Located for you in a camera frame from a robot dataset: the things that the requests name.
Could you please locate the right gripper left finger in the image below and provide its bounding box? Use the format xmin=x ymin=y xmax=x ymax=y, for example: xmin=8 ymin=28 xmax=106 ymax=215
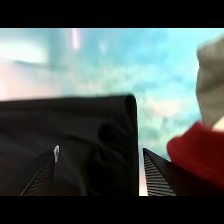
xmin=18 ymin=147 xmax=57 ymax=197

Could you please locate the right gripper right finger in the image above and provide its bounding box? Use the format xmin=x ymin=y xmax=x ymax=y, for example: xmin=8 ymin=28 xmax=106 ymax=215
xmin=142 ymin=147 xmax=214 ymax=197

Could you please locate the black garment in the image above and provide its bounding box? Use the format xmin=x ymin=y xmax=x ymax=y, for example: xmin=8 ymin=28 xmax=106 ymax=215
xmin=0 ymin=94 xmax=140 ymax=197

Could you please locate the red garment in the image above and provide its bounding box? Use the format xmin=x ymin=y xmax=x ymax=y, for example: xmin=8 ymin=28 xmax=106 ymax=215
xmin=166 ymin=121 xmax=224 ymax=194

